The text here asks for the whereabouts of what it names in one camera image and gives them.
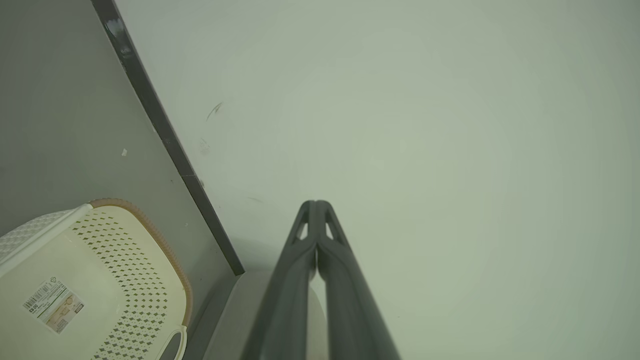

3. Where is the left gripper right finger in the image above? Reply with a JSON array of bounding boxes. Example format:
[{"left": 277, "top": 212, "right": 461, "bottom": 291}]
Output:
[{"left": 316, "top": 200, "right": 401, "bottom": 360}]

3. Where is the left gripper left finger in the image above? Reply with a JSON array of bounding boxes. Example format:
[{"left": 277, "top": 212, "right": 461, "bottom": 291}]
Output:
[{"left": 240, "top": 200, "right": 318, "bottom": 360}]

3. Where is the cream perforated laundry basket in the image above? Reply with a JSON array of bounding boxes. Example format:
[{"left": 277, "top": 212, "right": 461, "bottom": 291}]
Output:
[{"left": 0, "top": 198, "right": 194, "bottom": 360}]

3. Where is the barcode label sticker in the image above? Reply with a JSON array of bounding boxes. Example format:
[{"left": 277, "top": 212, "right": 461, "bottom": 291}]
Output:
[{"left": 22, "top": 276, "right": 85, "bottom": 335}]

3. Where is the black wall baseboard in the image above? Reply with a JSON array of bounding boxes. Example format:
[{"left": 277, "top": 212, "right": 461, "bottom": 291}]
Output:
[{"left": 91, "top": 0, "right": 246, "bottom": 276}]

